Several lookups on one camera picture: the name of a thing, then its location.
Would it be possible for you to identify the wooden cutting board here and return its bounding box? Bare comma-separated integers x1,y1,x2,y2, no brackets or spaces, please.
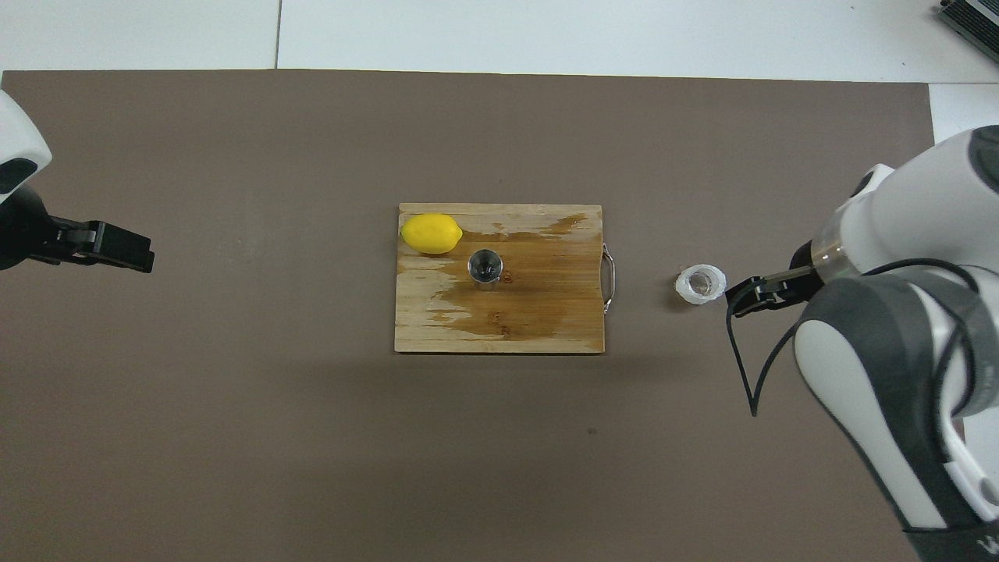
394,203,617,356

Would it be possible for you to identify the brown table mat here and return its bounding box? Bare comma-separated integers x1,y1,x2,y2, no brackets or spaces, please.
0,69,980,562

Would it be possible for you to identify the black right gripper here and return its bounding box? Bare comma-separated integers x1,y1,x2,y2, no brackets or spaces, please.
726,242,828,317

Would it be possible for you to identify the grey ribbed device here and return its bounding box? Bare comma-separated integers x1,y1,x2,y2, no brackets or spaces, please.
937,0,999,44

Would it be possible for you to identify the steel double jigger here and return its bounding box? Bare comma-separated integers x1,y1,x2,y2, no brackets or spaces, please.
467,249,504,292

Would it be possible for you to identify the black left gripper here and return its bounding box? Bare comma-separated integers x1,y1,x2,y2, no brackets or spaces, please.
0,187,155,273

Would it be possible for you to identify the yellow lemon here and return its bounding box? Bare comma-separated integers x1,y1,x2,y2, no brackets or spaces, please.
400,213,464,256

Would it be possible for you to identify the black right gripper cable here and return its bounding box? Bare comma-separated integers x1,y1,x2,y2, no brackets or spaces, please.
726,258,999,418

